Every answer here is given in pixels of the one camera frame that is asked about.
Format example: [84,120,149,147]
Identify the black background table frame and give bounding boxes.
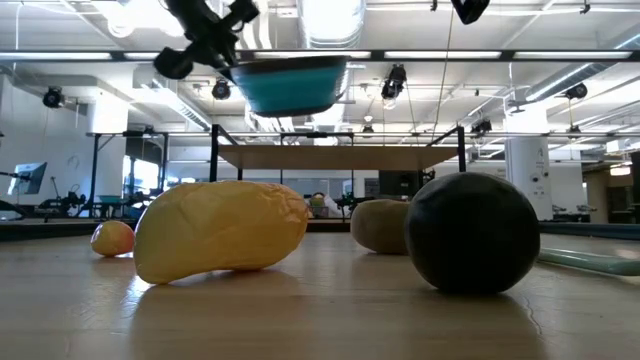
[85,130,170,220]

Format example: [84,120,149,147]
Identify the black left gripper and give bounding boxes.
[164,0,261,84]

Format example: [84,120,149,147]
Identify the white round pillar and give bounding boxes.
[503,107,554,222]

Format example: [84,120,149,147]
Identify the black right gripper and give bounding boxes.
[449,0,491,25]

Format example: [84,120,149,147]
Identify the small yellow-red peach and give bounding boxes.
[90,220,137,259]

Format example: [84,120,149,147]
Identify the wooden shelf with black legs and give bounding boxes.
[209,123,467,184]

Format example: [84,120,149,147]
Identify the silver ceiling duct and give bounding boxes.
[297,0,367,50]

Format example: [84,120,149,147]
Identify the black overhead frame rail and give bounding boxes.
[0,48,640,63]

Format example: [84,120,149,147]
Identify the yellow mango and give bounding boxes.
[133,179,311,286]

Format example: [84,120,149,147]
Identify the blue bowl with grey rim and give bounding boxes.
[228,54,351,119]

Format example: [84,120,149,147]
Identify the person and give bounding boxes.
[308,191,346,219]

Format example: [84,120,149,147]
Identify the knife with green handle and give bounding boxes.
[537,247,640,277]

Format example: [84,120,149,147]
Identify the black avocado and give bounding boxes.
[403,171,542,295]

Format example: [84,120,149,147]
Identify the computer monitor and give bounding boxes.
[7,161,49,197]

